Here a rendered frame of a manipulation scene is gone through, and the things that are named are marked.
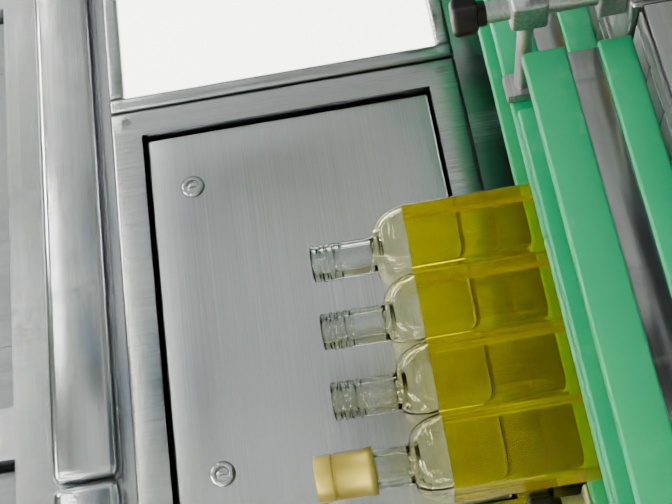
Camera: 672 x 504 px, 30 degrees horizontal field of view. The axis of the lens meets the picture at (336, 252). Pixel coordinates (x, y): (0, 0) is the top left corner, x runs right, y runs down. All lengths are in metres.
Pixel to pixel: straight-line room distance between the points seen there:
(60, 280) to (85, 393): 0.12
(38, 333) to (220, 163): 0.23
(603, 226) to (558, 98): 0.10
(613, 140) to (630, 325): 0.14
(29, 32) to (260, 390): 0.49
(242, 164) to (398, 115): 0.16
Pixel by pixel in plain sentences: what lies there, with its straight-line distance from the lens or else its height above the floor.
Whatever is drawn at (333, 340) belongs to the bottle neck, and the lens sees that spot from 0.96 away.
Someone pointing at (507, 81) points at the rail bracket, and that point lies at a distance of 1.01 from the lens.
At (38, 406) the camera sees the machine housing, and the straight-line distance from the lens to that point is 1.16.
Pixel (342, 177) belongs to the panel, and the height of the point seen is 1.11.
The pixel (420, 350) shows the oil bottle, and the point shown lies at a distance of 0.93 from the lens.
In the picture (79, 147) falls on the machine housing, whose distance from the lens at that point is 1.24.
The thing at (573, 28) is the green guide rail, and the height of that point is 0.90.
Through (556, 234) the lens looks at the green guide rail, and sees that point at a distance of 0.93.
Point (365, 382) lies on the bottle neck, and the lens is 0.94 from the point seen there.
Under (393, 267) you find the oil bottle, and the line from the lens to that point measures 0.96.
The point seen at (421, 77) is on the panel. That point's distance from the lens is 1.22.
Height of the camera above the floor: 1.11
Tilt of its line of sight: 1 degrees up
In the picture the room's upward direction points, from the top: 100 degrees counter-clockwise
